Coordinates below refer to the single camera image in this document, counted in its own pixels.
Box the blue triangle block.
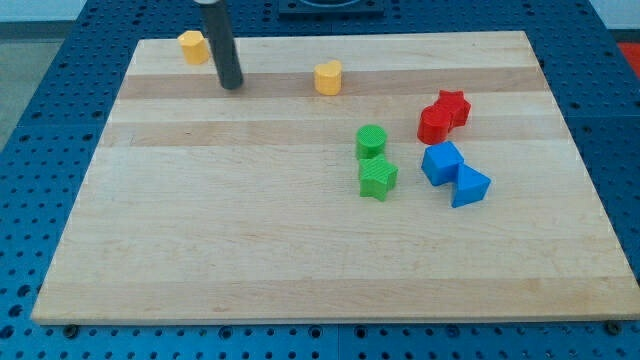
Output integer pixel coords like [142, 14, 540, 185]
[451, 164, 491, 208]

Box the blue cube block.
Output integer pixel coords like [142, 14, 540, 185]
[421, 141, 464, 186]

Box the green circle block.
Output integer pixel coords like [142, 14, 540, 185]
[356, 124, 387, 159]

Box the wooden board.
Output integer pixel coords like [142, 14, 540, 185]
[32, 31, 639, 326]

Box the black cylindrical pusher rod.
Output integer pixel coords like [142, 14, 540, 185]
[195, 0, 244, 90]

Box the yellow hexagon block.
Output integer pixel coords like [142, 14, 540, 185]
[178, 30, 210, 65]

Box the red circle block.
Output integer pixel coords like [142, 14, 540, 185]
[417, 105, 452, 145]

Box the yellow heart block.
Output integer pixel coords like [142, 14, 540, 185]
[313, 60, 342, 96]

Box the red star block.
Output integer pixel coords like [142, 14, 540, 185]
[435, 90, 471, 129]

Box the green star block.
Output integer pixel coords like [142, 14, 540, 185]
[358, 154, 398, 202]

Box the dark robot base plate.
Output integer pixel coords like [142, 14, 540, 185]
[278, 0, 387, 18]

